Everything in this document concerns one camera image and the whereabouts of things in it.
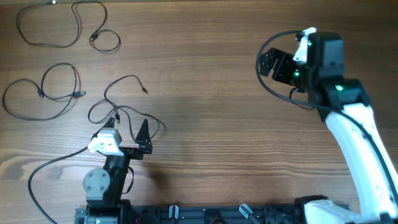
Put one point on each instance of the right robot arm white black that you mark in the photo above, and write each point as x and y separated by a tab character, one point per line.
318	70

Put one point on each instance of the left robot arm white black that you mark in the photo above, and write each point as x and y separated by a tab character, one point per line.
104	186

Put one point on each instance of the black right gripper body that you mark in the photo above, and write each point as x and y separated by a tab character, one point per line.
288	70

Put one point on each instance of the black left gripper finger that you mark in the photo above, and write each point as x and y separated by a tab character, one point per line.
143	138
109	124

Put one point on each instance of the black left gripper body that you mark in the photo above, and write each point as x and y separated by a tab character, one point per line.
132	153

